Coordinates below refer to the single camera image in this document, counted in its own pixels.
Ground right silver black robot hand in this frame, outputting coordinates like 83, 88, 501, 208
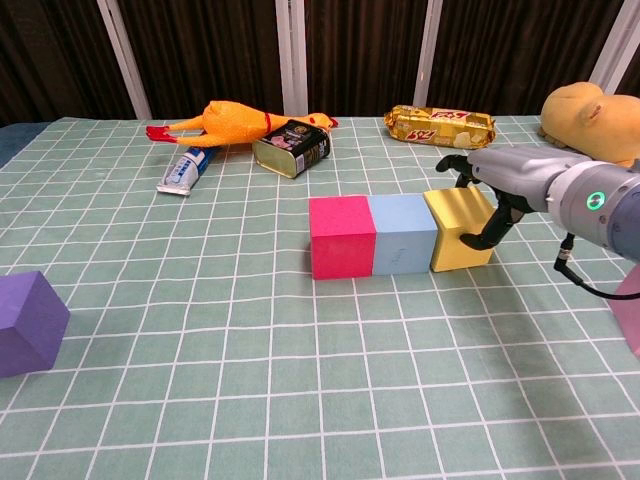
435, 146, 591, 251

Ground yellow foam cube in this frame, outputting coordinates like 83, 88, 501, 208
422, 187, 496, 274

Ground blue foam cube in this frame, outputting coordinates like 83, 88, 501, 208
367, 193, 439, 277

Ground pink foam cube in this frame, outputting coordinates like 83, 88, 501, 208
609, 264, 640, 357

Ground red foam cube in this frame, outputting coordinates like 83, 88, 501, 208
308, 195, 377, 281

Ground purple foam cube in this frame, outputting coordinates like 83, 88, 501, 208
0, 270, 71, 379

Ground yellow plush animal toy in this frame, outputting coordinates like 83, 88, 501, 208
537, 82, 640, 169

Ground gold biscuit packet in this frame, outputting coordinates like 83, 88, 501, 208
383, 104, 498, 151

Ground black rectangular tin can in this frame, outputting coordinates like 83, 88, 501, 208
251, 119, 332, 180

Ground orange rubber chicken toy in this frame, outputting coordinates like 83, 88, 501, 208
145, 100, 340, 149

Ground green checkered tablecloth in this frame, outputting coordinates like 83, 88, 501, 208
0, 115, 640, 480

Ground black pleated curtain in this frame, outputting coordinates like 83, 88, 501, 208
0, 0, 640, 126

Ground white blue toothpaste tube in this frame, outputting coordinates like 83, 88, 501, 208
155, 145, 222, 197

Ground dark blue table pad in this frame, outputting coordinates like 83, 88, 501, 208
0, 117, 66, 169

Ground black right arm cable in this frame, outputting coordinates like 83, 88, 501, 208
553, 232, 640, 301

